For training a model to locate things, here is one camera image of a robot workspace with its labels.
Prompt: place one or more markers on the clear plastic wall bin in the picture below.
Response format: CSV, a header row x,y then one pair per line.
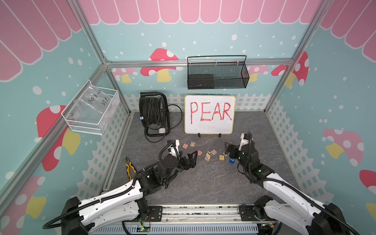
x,y
91,109

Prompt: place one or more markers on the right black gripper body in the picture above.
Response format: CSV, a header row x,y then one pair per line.
x,y
236,153

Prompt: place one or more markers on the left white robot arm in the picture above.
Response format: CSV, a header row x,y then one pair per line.
x,y
124,203

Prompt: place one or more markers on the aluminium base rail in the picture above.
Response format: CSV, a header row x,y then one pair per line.
x,y
211,219

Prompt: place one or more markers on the yellow handled pliers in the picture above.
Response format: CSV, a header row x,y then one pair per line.
x,y
130,170

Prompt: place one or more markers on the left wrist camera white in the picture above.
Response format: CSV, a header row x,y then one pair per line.
x,y
173,145

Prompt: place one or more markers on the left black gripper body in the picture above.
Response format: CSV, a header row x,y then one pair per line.
x,y
182,164

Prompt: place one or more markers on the black box in basket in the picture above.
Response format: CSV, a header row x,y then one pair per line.
x,y
200,81

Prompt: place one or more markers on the black mesh wall basket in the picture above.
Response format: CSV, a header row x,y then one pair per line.
x,y
230,71

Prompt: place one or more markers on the white board with PEAR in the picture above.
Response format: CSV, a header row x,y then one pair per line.
x,y
207,114

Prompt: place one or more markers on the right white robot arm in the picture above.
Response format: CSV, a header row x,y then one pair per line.
x,y
302,213

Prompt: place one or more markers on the black cable reel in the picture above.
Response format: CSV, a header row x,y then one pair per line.
x,y
155,116

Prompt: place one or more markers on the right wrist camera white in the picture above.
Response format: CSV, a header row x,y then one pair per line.
x,y
244,140

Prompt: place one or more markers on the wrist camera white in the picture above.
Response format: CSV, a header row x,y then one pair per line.
x,y
173,145
244,140

